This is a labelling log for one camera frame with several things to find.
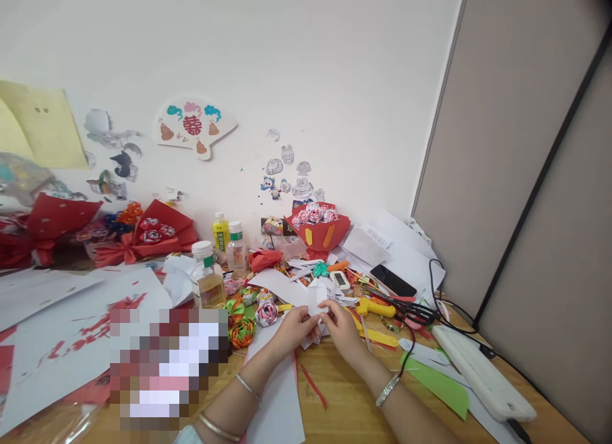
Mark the person's right hand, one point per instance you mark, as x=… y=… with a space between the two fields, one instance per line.
x=345 y=328

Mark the person's left hand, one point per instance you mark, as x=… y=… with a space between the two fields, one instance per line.
x=292 y=330

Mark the person's right fingers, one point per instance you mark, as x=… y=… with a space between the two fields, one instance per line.
x=329 y=306

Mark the person's left index finger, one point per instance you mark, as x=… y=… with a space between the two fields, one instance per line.
x=306 y=310

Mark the person's left thumb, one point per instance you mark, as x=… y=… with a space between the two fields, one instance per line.
x=310 y=321

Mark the person's right thumb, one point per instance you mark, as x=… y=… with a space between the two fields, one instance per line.
x=329 y=323

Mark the white paper piece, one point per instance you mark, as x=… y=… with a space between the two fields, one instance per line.
x=317 y=295

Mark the white digital timer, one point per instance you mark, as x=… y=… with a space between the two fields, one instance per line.
x=341 y=280

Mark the pink white paper rose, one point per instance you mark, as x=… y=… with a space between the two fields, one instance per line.
x=268 y=314

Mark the yellow glue gun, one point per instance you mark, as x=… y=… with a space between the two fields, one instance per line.
x=376 y=308

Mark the yellow paper strip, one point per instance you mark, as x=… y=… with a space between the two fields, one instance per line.
x=380 y=335

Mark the crumpled red paper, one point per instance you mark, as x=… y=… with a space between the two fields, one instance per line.
x=266 y=260

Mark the red paper strip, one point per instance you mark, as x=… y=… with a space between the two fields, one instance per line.
x=313 y=385

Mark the orange green paper rose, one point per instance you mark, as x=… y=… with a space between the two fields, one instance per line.
x=242 y=331

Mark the black smartphone with pink case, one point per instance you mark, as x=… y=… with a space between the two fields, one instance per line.
x=393 y=279

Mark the green orange paper flower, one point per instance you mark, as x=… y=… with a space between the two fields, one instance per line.
x=236 y=304

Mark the red bouquet of patterned paper roses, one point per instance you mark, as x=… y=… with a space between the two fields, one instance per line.
x=319 y=232

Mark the plain white paper sheet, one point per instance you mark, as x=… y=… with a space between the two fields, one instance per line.
x=275 y=396

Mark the black scissors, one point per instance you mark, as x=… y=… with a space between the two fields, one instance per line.
x=415 y=311

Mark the pile of white paper sheets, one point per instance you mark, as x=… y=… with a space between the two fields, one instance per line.
x=382 y=238

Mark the clear bottle with green label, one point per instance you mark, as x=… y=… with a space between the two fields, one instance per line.
x=236 y=251

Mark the clear bottle with yellow liquid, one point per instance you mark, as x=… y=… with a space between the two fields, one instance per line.
x=208 y=283

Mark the yellow capped green bottle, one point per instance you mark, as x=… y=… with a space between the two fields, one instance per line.
x=220 y=234

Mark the green paper piece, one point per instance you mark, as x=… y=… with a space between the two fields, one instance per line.
x=441 y=384

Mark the group of rabbit paper cutouts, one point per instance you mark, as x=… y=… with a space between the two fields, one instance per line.
x=292 y=176

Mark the white power strip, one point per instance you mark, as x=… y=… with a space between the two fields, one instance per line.
x=481 y=370

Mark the red bouquet with bow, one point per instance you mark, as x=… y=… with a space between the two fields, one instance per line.
x=154 y=238

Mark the blue and orange bead flowers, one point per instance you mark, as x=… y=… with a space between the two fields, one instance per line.
x=121 y=218

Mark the grey partition panel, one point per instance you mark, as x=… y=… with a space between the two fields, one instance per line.
x=526 y=186

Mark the white sheet with red scraps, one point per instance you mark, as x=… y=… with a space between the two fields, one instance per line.
x=62 y=320

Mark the group of cat paper cutouts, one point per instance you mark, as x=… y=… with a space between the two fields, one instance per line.
x=112 y=156

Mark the large red wrapped bouquet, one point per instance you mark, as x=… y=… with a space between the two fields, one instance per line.
x=52 y=219

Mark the yellow paper sheet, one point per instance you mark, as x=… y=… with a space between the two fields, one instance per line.
x=40 y=124

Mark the fan-shaped paper wall decoration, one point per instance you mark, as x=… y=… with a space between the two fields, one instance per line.
x=193 y=125

